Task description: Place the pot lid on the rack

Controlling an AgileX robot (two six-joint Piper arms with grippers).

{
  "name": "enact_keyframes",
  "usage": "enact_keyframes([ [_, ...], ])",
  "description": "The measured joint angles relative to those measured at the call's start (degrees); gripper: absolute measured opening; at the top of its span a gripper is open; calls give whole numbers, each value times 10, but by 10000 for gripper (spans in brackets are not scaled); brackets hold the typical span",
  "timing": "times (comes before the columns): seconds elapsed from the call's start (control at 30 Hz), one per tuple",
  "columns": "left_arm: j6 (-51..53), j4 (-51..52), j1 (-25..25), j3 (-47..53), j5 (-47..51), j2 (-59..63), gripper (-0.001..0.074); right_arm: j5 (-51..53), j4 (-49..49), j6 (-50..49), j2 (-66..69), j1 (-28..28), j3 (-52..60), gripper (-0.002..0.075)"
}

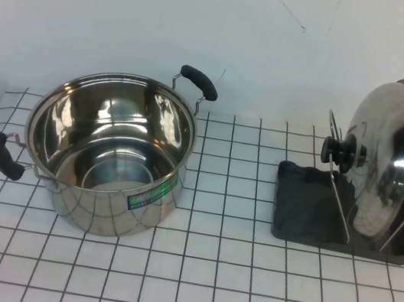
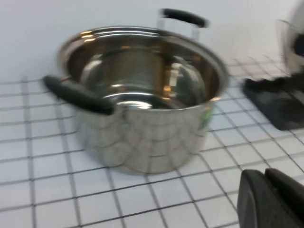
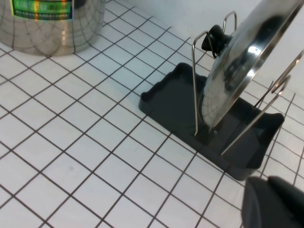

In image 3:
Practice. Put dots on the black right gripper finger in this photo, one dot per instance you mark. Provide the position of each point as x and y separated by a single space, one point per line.
273 204

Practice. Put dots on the steel pot lid black knob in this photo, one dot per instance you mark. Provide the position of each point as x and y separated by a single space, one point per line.
237 71

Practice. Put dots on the white black grid tablecloth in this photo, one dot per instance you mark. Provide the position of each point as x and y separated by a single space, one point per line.
71 142

